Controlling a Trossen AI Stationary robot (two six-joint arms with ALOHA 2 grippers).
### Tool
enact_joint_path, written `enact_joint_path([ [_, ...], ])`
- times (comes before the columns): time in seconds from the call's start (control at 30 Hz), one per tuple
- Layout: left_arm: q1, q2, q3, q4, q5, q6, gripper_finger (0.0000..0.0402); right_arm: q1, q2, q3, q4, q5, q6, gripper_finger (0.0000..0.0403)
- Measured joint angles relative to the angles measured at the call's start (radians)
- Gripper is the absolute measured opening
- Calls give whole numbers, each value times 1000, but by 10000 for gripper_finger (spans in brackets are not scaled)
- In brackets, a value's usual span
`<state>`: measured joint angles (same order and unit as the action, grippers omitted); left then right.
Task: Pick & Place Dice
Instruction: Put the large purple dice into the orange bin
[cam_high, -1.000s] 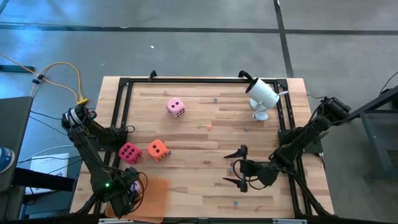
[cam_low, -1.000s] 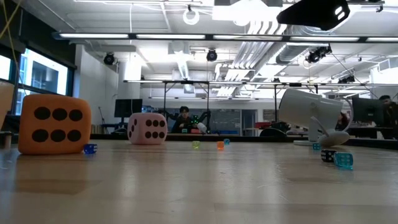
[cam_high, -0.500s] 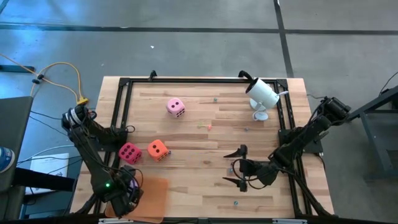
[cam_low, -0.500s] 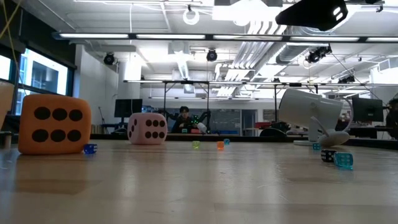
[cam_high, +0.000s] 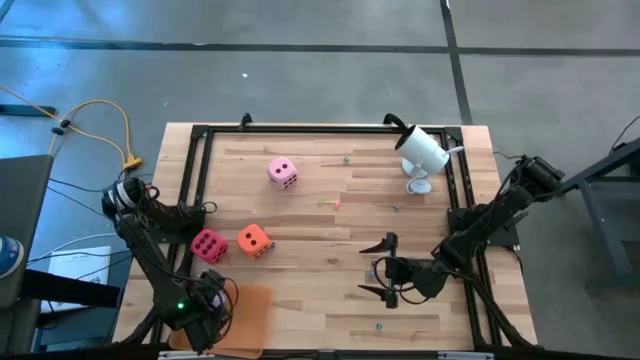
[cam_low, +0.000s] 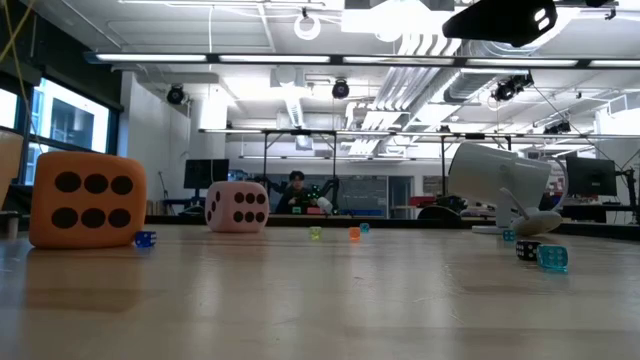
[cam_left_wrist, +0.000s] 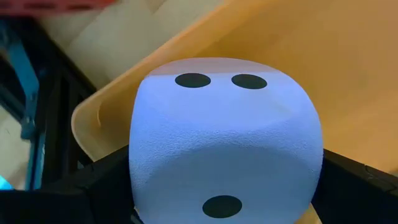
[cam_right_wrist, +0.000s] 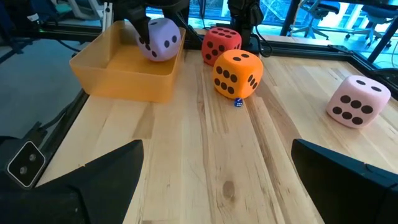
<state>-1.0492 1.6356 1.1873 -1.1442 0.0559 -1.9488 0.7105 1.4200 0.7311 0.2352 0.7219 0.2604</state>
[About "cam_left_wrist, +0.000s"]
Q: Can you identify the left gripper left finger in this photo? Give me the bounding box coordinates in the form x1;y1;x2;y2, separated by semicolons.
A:
0;144;139;224

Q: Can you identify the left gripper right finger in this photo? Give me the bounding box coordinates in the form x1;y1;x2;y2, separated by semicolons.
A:
310;148;398;224

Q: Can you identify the orange plastic tray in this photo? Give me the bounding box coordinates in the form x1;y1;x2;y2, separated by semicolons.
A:
70;0;398;224

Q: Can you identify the purple foam die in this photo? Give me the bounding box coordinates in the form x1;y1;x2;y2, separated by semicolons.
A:
129;57;324;224

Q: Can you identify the black aluminium table frame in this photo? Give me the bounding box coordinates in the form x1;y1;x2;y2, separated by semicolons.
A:
0;18;97;190

